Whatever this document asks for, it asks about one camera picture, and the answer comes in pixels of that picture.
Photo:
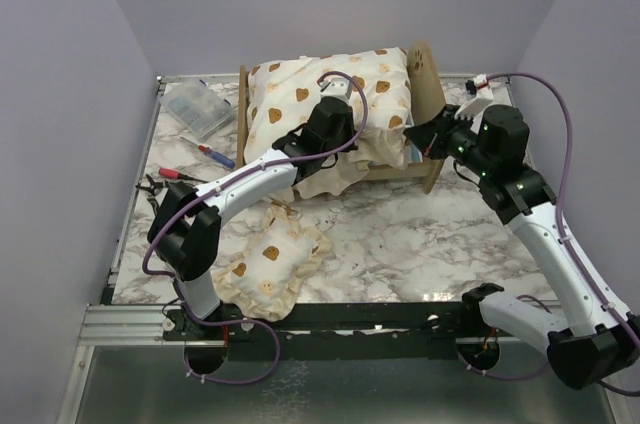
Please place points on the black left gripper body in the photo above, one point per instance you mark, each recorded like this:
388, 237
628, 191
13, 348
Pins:
343, 139

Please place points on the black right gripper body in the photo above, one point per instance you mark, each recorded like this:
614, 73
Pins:
452, 136

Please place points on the large bear print cushion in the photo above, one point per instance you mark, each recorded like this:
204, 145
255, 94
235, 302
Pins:
345, 111

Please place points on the wooden pet bed frame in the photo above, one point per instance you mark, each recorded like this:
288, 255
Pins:
425, 94

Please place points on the small bear print pillow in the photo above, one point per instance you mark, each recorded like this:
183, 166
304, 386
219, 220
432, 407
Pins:
264, 281

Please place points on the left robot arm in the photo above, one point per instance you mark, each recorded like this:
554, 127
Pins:
186, 230

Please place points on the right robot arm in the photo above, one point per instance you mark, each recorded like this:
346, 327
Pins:
597, 335

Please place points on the clear plastic screw box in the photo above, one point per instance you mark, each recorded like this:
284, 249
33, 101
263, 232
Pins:
200, 109

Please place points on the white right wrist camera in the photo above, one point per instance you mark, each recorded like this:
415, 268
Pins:
481, 96

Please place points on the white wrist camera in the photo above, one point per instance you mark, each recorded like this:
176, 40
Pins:
338, 87
481, 96

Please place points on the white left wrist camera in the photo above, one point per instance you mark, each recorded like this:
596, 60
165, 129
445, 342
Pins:
338, 87

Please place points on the blue handled screwdriver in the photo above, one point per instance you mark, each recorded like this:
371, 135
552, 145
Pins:
210, 153

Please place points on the red handled screwdriver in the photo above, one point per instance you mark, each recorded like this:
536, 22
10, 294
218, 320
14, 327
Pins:
176, 175

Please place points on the black front mounting rail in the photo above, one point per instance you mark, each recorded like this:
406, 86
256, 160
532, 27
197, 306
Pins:
356, 331

